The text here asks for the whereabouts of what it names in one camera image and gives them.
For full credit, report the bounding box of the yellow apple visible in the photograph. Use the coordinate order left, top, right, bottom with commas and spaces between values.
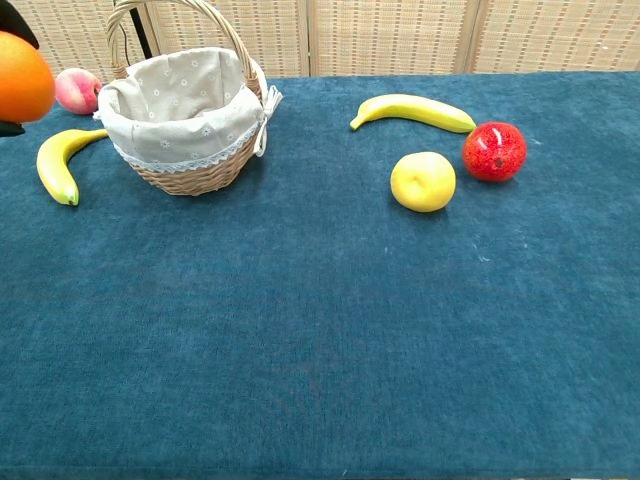
389, 151, 457, 214

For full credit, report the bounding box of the orange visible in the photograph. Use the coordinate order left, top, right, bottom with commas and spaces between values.
0, 30, 57, 124

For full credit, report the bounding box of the beige floral basket liner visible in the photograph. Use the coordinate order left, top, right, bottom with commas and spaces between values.
93, 46, 284, 174

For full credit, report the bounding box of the black pole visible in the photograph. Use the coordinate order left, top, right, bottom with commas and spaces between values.
129, 0, 154, 59

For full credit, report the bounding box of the woven bamboo screen panel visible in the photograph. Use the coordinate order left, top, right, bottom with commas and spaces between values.
9, 0, 160, 86
142, 0, 312, 79
464, 0, 640, 75
306, 0, 482, 78

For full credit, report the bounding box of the wicker basket with handle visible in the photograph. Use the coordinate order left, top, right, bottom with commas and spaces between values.
106, 0, 270, 197

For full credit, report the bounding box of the dark blue tablecloth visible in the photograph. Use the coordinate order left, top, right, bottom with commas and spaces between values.
0, 71, 640, 477

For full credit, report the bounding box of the strongly curved yellow banana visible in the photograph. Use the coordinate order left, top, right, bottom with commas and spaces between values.
36, 128, 110, 207

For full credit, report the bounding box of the shiny red apple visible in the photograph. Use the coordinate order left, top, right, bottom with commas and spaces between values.
461, 121, 528, 183

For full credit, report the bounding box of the long slender yellow banana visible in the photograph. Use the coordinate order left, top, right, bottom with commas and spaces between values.
349, 93, 478, 134

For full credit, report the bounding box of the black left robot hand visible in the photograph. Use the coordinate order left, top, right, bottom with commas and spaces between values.
0, 0, 41, 138

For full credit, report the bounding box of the pink peach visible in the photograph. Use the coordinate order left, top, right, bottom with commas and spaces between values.
53, 67, 104, 116

